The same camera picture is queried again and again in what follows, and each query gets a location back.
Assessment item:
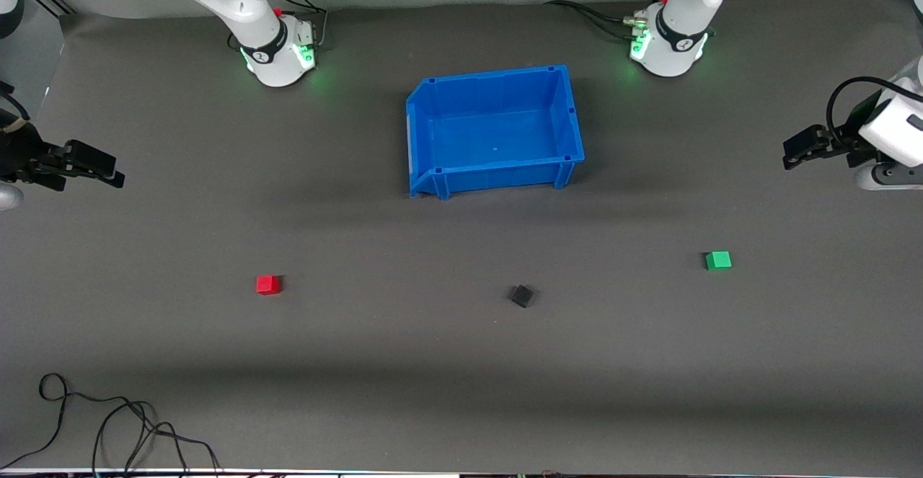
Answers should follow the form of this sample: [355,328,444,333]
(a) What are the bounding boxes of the grey metal panel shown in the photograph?
[0,0,67,120]

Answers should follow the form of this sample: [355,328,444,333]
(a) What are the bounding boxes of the blue plastic storage bin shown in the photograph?
[405,64,586,200]

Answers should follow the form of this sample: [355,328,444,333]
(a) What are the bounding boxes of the dark grey table mat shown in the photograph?
[0,0,923,473]

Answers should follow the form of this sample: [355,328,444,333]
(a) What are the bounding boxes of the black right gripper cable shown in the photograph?
[0,80,31,124]

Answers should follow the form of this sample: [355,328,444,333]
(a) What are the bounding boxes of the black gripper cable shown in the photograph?
[826,76,923,141]
[0,80,31,124]

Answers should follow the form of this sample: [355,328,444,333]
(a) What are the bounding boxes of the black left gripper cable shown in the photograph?
[826,76,923,141]

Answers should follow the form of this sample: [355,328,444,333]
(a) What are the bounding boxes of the thin black loose cable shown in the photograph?
[92,399,221,476]
[0,373,156,469]

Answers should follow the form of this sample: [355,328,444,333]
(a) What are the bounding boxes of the black right arm base cables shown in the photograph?
[227,0,330,52]

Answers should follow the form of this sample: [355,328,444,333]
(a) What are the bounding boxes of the black arm base cables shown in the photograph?
[543,0,716,40]
[227,0,330,52]

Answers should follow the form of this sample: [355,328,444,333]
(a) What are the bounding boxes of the black left arm base cables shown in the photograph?
[543,0,716,40]

